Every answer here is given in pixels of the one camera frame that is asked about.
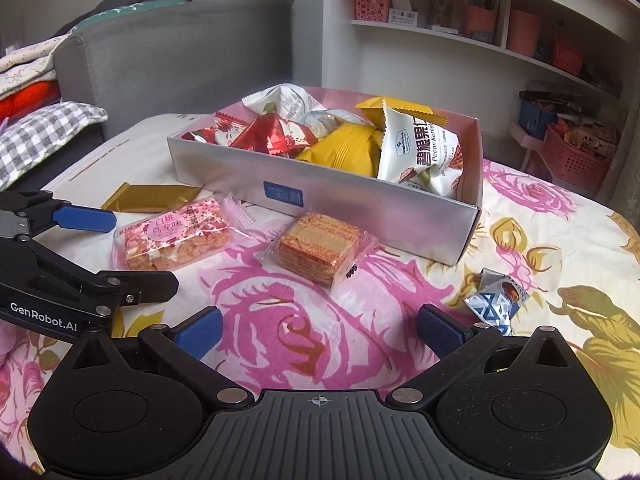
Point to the grey sofa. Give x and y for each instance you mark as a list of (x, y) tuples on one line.
[(175, 60)]

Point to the white nut packet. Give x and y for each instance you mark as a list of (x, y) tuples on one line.
[(425, 155)]

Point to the pink plastic crate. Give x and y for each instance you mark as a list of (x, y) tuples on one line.
[(575, 160)]

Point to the pink rice crisp packet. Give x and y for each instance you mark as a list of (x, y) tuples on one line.
[(172, 235)]

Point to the blue and white candy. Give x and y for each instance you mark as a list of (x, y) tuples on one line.
[(495, 300)]

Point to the shiny red snack packet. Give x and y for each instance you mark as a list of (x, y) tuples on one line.
[(272, 135)]

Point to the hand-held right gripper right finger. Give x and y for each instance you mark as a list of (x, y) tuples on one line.
[(440, 327)]

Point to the pink pen cup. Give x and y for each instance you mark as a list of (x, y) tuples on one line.
[(480, 20)]

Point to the plain yellow snack packet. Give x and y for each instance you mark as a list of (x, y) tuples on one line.
[(345, 152)]

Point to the orange cloth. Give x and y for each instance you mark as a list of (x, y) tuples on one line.
[(27, 100)]

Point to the teal cushion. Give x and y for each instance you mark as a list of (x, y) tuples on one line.
[(125, 15)]

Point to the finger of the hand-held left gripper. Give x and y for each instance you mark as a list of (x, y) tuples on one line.
[(145, 285), (85, 219)]

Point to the grey checked pillow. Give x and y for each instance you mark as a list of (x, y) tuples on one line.
[(40, 140)]

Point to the floral bedsheet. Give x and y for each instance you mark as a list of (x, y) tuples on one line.
[(525, 240)]

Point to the pink and silver cardboard box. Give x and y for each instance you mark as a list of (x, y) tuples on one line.
[(350, 210)]

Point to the pink perforated basket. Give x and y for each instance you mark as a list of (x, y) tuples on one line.
[(371, 9)]

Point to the floral folded cloth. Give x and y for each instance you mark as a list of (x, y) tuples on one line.
[(25, 65)]

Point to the yellow snack packet blue label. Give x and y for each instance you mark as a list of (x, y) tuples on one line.
[(400, 107)]

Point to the wafer biscuit packet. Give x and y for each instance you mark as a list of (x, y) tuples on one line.
[(317, 247)]

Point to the small red basket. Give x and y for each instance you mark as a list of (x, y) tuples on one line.
[(567, 60)]

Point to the red and white snack packet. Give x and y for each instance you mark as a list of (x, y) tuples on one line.
[(227, 127)]

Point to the blue storage box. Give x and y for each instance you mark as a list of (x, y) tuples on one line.
[(535, 117)]

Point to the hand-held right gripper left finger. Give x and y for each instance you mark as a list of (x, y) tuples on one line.
[(197, 332)]

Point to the gold foil snack packet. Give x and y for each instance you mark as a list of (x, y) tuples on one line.
[(150, 197)]

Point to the small white labelled box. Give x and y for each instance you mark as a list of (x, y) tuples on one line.
[(402, 17)]

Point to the white printed snack packet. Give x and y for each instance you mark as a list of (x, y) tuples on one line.
[(330, 120), (280, 100)]

